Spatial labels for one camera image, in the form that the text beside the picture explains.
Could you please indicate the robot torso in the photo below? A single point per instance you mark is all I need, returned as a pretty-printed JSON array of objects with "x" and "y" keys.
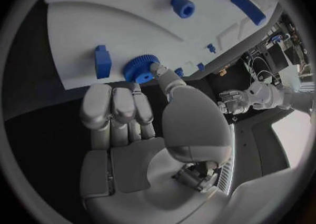
[{"x": 259, "y": 145}]

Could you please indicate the blue gear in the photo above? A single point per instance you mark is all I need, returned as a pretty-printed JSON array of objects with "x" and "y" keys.
[{"x": 138, "y": 67}]

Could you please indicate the blue block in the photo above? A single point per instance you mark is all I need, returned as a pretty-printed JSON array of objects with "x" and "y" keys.
[{"x": 102, "y": 63}]

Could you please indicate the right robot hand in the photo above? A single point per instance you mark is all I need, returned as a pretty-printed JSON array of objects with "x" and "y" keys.
[{"x": 138, "y": 168}]

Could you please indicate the white task board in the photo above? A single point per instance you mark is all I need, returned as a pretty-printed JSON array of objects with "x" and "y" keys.
[{"x": 128, "y": 26}]

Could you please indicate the cluttered workshop desk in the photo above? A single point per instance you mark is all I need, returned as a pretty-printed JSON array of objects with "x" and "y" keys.
[{"x": 279, "y": 50}]

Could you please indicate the blue long cylinder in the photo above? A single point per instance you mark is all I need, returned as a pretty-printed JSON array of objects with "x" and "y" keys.
[{"x": 248, "y": 7}]

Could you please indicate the blue peg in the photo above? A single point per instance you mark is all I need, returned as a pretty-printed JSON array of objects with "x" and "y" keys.
[
  {"x": 211, "y": 48},
  {"x": 200, "y": 67},
  {"x": 179, "y": 72}
]

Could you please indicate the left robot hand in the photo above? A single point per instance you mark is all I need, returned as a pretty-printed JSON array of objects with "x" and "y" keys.
[{"x": 233, "y": 102}]

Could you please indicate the blue hex socket plug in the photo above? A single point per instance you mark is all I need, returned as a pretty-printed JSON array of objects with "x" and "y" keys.
[{"x": 182, "y": 8}]

